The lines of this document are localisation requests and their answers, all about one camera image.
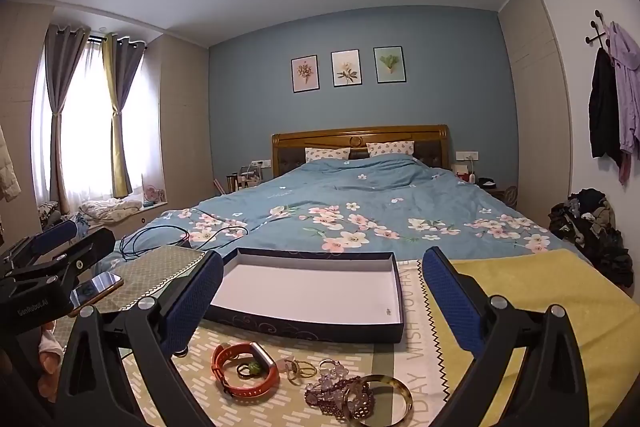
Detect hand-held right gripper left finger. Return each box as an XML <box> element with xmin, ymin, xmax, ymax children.
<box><xmin>50</xmin><ymin>250</ymin><xmax>224</xmax><ymax>427</ymax></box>

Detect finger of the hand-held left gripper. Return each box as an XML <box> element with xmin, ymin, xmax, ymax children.
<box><xmin>0</xmin><ymin>219</ymin><xmax>80</xmax><ymax>275</ymax></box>
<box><xmin>0</xmin><ymin>227</ymin><xmax>117</xmax><ymax>335</ymax></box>

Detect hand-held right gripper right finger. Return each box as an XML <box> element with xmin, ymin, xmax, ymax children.
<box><xmin>423</xmin><ymin>247</ymin><xmax>592</xmax><ymax>427</ymax></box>

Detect orange smartwatch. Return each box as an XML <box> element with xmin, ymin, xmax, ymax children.
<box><xmin>211</xmin><ymin>342</ymin><xmax>280</xmax><ymax>398</ymax></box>

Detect jade ring dark bead band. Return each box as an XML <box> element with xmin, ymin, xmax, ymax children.
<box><xmin>236</xmin><ymin>358</ymin><xmax>265</xmax><ymax>379</ymax></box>

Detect tortoiseshell bangle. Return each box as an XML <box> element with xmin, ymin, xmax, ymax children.
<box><xmin>345</xmin><ymin>374</ymin><xmax>414</xmax><ymax>426</ymax></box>

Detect dark blue shallow box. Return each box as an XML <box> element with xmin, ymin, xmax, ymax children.
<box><xmin>202</xmin><ymin>248</ymin><xmax>405</xmax><ymax>344</ymax></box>

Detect pink pendant black ring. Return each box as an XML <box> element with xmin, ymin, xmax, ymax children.
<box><xmin>277</xmin><ymin>357</ymin><xmax>301</xmax><ymax>380</ymax></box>

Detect purple crystal bead bracelet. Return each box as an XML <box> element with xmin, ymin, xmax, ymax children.
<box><xmin>342</xmin><ymin>387</ymin><xmax>377</xmax><ymax>421</ymax></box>

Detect pale crystal bead bracelet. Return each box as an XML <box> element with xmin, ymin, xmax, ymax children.
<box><xmin>317</xmin><ymin>364</ymin><xmax>376</xmax><ymax>408</ymax></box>

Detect dark red bead bracelet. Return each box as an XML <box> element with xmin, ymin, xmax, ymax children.
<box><xmin>304</xmin><ymin>382</ymin><xmax>351</xmax><ymax>419</ymax></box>

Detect person's left hand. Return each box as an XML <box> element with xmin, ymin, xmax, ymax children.
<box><xmin>39</xmin><ymin>327</ymin><xmax>68</xmax><ymax>400</ymax></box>

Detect smartphone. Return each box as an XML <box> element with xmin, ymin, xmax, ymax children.
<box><xmin>70</xmin><ymin>272</ymin><xmax>124</xmax><ymax>318</ymax></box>

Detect bundle of light clothes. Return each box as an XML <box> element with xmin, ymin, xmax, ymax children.
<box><xmin>79</xmin><ymin>198</ymin><xmax>144</xmax><ymax>224</ymax></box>

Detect white hanging coat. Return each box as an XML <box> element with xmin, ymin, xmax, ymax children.
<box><xmin>0</xmin><ymin>124</ymin><xmax>22</xmax><ymax>204</ymax></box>

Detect white sheer curtain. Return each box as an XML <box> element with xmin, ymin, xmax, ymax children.
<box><xmin>32</xmin><ymin>39</ymin><xmax>167</xmax><ymax>210</ymax></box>

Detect yellow blanket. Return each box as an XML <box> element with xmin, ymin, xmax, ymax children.
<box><xmin>430</xmin><ymin>248</ymin><xmax>640</xmax><ymax>427</ymax></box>

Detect small pink fan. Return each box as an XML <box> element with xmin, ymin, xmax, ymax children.
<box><xmin>142</xmin><ymin>185</ymin><xmax>166</xmax><ymax>208</ymax></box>

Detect dark bedside table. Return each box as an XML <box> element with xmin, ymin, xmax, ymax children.
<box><xmin>475</xmin><ymin>176</ymin><xmax>520</xmax><ymax>208</ymax></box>

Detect blue floral duvet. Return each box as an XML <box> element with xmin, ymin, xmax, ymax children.
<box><xmin>107</xmin><ymin>153</ymin><xmax>591</xmax><ymax>268</ymax></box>

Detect yellow and grey curtain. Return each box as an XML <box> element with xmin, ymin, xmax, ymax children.
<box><xmin>102</xmin><ymin>32</ymin><xmax>147</xmax><ymax>199</ymax></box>

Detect patterned patchwork quilt mat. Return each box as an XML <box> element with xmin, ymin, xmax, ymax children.
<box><xmin>50</xmin><ymin>244</ymin><xmax>481</xmax><ymax>427</ymax></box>

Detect bedside table with clutter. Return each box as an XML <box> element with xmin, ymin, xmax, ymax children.
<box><xmin>224</xmin><ymin>163</ymin><xmax>264</xmax><ymax>196</ymax></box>

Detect pile of dark clothes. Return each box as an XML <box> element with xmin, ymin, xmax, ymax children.
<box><xmin>547</xmin><ymin>188</ymin><xmax>636</xmax><ymax>289</ymax></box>

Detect spotted white pillow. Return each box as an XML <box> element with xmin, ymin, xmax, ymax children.
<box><xmin>366</xmin><ymin>141</ymin><xmax>416</xmax><ymax>158</ymax></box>
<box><xmin>305</xmin><ymin>147</ymin><xmax>352</xmax><ymax>162</ymax></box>

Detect wooden bed headboard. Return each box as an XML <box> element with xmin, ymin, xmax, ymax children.
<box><xmin>271</xmin><ymin>124</ymin><xmax>450</xmax><ymax>180</ymax></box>

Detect beige wardrobe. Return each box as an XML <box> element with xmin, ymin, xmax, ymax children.
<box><xmin>498</xmin><ymin>0</ymin><xmax>573</xmax><ymax>228</ymax></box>

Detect framed green leaf picture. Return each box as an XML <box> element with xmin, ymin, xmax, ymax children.
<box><xmin>373</xmin><ymin>46</ymin><xmax>407</xmax><ymax>84</ymax></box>

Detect black jacket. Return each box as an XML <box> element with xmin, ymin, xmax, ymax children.
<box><xmin>588</xmin><ymin>48</ymin><xmax>624</xmax><ymax>168</ymax></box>

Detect framed flower picture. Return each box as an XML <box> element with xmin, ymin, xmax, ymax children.
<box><xmin>291</xmin><ymin>55</ymin><xmax>319</xmax><ymax>94</ymax></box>
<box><xmin>331</xmin><ymin>49</ymin><xmax>361</xmax><ymax>88</ymax></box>

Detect purple jacket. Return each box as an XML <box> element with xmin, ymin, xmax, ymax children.
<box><xmin>606</xmin><ymin>22</ymin><xmax>640</xmax><ymax>186</ymax></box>

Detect black cable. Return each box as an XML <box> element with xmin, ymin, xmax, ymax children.
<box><xmin>119</xmin><ymin>214</ymin><xmax>251</xmax><ymax>259</ymax></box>

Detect black wall coat rack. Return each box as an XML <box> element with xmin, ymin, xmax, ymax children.
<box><xmin>585</xmin><ymin>9</ymin><xmax>613</xmax><ymax>54</ymax></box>

